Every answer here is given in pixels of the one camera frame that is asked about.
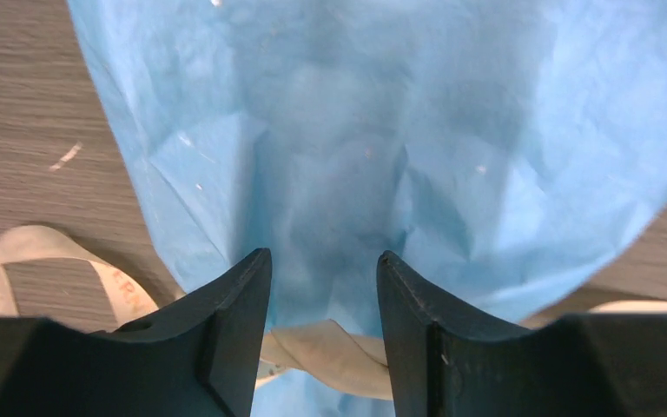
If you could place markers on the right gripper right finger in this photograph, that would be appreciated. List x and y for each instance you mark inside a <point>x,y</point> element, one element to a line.
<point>448,358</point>

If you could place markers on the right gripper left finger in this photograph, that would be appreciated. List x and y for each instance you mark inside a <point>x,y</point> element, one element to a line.
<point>197,356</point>

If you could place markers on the cream printed ribbon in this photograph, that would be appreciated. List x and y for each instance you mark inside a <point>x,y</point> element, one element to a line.
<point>352,364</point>

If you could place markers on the blue paper bouquet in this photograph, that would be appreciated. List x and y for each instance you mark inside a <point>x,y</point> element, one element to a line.
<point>505,150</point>

